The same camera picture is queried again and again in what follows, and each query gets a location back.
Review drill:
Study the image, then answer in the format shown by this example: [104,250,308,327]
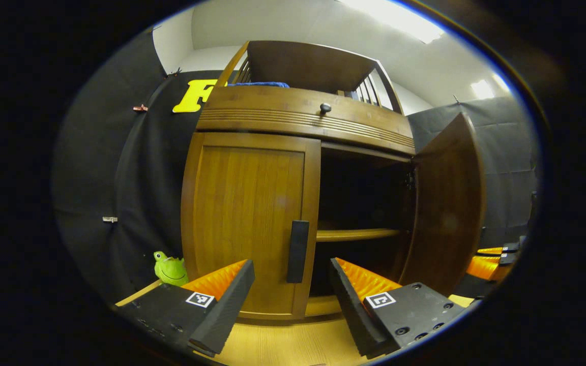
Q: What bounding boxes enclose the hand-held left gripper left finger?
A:
[120,258,256,357]

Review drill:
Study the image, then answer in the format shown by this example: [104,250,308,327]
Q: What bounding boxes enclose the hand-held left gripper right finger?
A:
[329,257,466,359]

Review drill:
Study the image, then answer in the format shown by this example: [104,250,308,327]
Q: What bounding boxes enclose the wooden cabinet door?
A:
[181,132,321,321]
[399,112,487,296]

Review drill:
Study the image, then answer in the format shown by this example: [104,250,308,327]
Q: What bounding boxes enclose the wooden double-door shoe cabinet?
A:
[180,40,487,321]

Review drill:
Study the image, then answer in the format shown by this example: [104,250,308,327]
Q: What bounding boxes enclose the wooden cabinet drawer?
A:
[196,85,416,156]

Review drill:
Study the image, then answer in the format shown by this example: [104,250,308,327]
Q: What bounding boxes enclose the black phone tripod stand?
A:
[527,191,539,234]

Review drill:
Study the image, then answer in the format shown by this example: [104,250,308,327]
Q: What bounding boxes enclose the green frog plush toy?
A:
[153,251,189,287]

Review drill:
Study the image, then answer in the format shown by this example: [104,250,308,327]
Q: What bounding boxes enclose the wooden inner shelf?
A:
[316,228,400,242]

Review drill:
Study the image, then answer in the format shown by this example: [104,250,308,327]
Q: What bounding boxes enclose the black backdrop cloth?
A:
[53,28,222,303]
[406,97,540,250]

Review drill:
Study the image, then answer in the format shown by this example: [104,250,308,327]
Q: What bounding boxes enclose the small ceiling light panel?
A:
[470,74,510,100]

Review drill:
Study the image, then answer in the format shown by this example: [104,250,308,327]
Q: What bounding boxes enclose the blue folded cloth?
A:
[227,81,290,88]

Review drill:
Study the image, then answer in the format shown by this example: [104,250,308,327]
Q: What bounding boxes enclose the large ceiling light panel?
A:
[339,0,446,45]

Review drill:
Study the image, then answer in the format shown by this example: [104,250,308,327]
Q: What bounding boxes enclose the black door handle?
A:
[286,220,310,284]

